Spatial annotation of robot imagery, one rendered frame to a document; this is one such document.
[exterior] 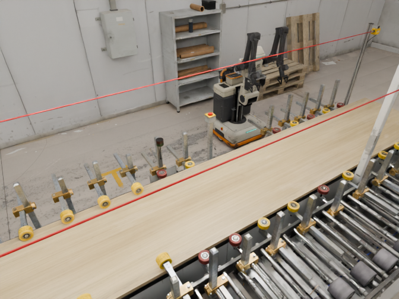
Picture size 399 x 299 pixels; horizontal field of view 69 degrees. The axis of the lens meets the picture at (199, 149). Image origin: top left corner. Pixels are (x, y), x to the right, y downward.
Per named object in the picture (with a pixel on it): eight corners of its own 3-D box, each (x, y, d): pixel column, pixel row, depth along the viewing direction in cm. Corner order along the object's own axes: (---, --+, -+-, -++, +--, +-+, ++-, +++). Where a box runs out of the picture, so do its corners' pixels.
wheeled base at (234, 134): (206, 129, 452) (206, 115, 437) (238, 118, 479) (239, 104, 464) (232, 150, 405) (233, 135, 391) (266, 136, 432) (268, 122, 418)
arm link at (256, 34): (253, 28, 316) (246, 29, 312) (261, 33, 308) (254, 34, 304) (246, 66, 347) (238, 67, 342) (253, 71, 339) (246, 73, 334)
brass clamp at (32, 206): (14, 212, 199) (12, 207, 196) (35, 204, 204) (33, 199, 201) (15, 218, 194) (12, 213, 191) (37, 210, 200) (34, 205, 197)
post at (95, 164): (104, 206, 237) (91, 161, 209) (108, 204, 239) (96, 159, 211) (105, 209, 235) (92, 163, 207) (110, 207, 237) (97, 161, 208)
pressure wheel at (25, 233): (35, 228, 187) (26, 236, 187) (24, 223, 181) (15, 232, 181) (37, 234, 183) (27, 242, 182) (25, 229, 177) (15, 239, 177)
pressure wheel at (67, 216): (62, 209, 191) (74, 209, 196) (58, 218, 193) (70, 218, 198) (63, 215, 187) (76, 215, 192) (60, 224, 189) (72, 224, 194)
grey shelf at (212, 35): (166, 102, 534) (158, 12, 443) (206, 91, 572) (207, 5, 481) (177, 113, 503) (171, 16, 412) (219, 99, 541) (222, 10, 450)
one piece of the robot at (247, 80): (241, 88, 372) (243, 72, 359) (257, 83, 383) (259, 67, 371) (249, 92, 361) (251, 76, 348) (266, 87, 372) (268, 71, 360)
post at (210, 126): (206, 161, 278) (206, 121, 252) (210, 159, 280) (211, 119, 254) (209, 164, 275) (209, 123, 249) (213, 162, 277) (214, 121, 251)
